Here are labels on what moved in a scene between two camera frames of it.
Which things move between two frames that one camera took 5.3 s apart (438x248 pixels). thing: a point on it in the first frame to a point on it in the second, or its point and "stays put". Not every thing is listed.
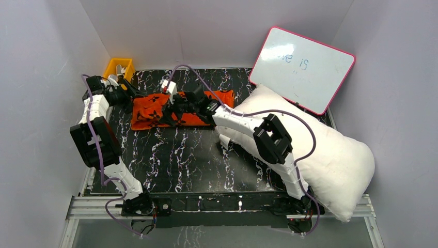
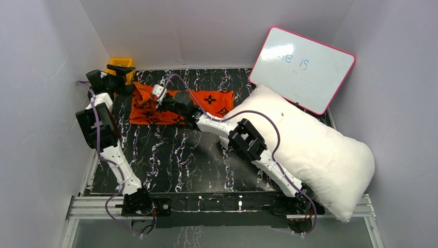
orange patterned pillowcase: (147, 111) stays put
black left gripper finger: (130, 90) to (121, 70)
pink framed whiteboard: (305, 72) stays put
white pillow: (337, 169) stays put
